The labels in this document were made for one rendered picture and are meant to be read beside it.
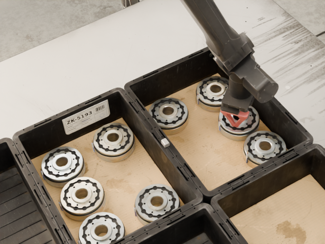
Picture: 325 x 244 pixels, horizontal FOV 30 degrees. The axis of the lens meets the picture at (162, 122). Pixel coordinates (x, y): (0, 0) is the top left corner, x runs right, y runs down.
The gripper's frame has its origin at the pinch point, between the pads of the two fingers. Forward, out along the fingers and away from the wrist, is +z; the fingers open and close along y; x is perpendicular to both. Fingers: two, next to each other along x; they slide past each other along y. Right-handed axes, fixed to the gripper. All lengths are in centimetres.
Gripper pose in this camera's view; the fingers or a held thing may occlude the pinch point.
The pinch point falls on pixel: (239, 114)
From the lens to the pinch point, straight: 153.8
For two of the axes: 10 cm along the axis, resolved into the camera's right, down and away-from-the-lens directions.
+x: -9.2, -2.6, 2.8
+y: 3.8, -7.3, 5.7
